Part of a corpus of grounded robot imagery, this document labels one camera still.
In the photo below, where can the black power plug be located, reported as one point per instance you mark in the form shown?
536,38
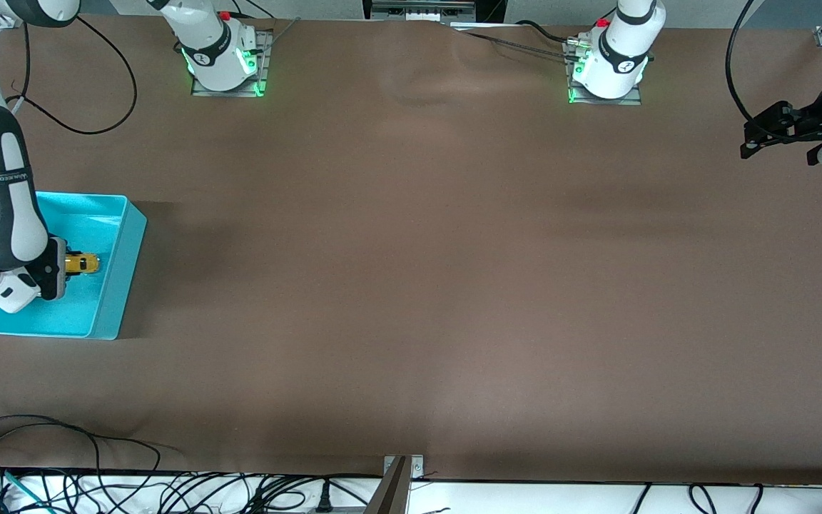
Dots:
324,502

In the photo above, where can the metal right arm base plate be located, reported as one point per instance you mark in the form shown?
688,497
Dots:
261,71

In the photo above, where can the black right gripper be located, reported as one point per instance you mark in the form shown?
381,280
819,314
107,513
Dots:
53,269

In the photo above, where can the metal table bracket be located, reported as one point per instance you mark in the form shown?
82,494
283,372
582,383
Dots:
400,475

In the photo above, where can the black box with sockets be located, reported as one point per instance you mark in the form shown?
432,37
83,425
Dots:
422,8

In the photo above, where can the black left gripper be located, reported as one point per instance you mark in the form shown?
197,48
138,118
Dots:
819,118

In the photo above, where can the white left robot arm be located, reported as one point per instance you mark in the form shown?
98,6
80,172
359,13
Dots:
621,61

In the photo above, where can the white ledge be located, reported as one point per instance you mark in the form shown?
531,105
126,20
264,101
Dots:
525,500

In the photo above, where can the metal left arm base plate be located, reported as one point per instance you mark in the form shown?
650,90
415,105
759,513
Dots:
628,100

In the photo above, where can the yellow beetle toy car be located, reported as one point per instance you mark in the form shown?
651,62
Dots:
84,264

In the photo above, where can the brown table cover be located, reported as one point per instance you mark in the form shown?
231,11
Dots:
411,250

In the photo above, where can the grey power strip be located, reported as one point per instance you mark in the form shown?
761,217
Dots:
340,510

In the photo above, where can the teal plastic bin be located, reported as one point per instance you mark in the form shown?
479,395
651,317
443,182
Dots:
90,307

